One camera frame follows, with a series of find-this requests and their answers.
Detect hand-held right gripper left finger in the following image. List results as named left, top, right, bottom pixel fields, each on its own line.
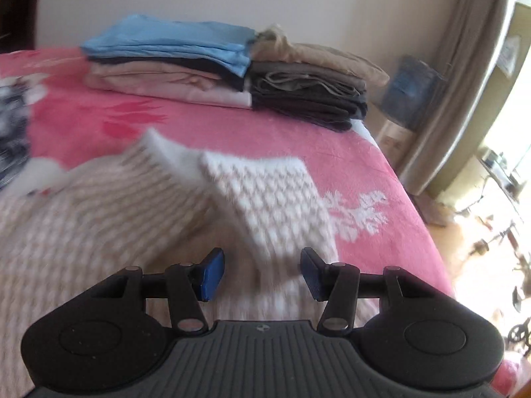
left=93, top=247, right=226, bottom=336

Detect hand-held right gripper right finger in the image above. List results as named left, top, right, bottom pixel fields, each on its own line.
left=301, top=247, right=436, bottom=336

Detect beige houndstooth knit cardigan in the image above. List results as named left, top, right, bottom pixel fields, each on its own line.
left=0, top=128, right=345, bottom=382

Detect pink floral blanket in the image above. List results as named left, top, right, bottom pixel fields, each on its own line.
left=0, top=45, right=523, bottom=396

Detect dark folded pants stack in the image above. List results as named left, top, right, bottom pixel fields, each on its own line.
left=245, top=61, right=369, bottom=131

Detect pale pink folded garments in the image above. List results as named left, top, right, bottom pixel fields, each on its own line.
left=85, top=56, right=254, bottom=110

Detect black folded garment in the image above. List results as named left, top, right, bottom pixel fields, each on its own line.
left=91, top=55, right=250, bottom=92

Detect blue water bottle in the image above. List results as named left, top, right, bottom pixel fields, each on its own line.
left=382, top=55, right=446, bottom=127

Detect black bicycle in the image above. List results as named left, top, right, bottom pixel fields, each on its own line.
left=506, top=286, right=531, bottom=355

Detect tan folded garment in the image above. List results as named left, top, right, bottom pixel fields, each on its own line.
left=249, top=25, right=391, bottom=88

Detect blue folded garment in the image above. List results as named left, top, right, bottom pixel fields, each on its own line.
left=80, top=14, right=257, bottom=77

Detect dark plaid shirt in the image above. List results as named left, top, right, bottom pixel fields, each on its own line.
left=0, top=77, right=46, bottom=191

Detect beige curtain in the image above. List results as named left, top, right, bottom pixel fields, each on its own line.
left=400, top=0, right=515, bottom=195

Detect white plastic bag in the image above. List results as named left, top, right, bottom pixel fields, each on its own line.
left=495, top=35, right=521, bottom=77

